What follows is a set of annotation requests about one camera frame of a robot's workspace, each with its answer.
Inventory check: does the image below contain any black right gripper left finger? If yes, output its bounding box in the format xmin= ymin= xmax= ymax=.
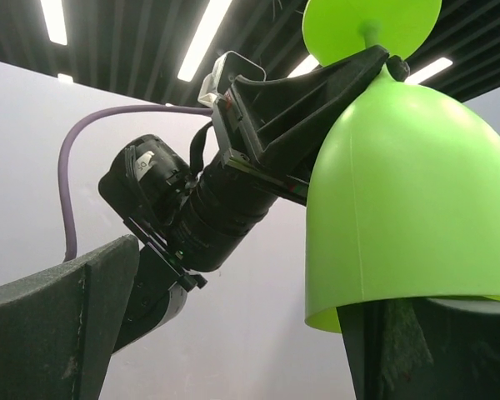
xmin=0 ymin=235 xmax=139 ymax=399

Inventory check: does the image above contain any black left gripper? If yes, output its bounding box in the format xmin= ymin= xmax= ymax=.
xmin=213 ymin=45 xmax=389 ymax=204

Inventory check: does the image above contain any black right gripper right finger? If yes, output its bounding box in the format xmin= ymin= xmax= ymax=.
xmin=337 ymin=297 xmax=500 ymax=399

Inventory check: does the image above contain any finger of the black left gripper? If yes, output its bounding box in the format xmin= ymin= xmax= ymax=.
xmin=386 ymin=55 xmax=410 ymax=83

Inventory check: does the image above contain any green plastic wine glass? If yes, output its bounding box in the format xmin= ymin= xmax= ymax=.
xmin=302 ymin=0 xmax=500 ymax=333

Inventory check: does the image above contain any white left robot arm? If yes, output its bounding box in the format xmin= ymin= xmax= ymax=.
xmin=98 ymin=45 xmax=410 ymax=349

